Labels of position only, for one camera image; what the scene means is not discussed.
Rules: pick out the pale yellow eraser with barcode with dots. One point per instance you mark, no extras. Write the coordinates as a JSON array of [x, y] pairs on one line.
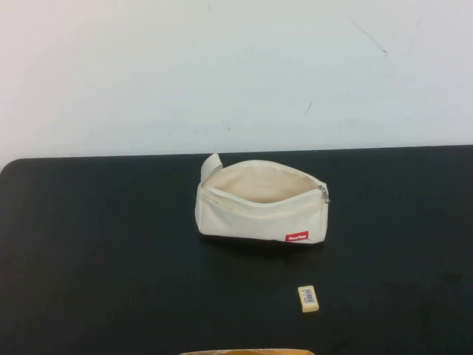
[[308, 299]]

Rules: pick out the cream fabric pencil case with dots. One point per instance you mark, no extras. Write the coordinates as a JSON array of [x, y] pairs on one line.
[[236, 218]]

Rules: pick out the amber curved object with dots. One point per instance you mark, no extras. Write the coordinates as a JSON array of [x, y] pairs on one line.
[[244, 352]]

